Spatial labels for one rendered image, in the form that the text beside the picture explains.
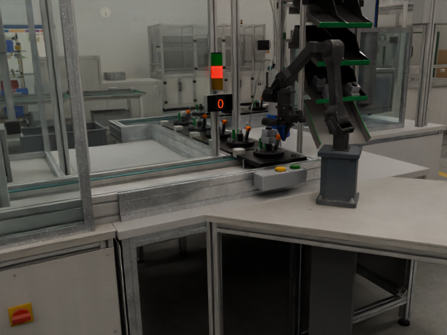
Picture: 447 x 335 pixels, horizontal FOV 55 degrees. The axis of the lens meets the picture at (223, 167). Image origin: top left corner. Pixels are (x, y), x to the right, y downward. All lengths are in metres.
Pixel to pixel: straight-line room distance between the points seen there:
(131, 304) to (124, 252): 0.20
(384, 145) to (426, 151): 0.44
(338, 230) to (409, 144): 1.95
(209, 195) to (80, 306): 0.58
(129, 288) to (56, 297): 0.23
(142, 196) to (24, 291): 0.47
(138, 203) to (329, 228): 0.65
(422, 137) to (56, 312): 2.69
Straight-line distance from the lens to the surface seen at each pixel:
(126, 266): 1.53
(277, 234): 1.51
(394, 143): 3.21
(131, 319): 1.63
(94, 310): 1.59
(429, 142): 3.48
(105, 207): 1.52
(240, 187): 1.68
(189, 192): 1.59
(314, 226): 1.46
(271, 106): 2.86
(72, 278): 1.52
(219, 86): 1.88
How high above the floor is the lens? 1.42
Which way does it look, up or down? 15 degrees down
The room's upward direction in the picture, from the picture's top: 1 degrees counter-clockwise
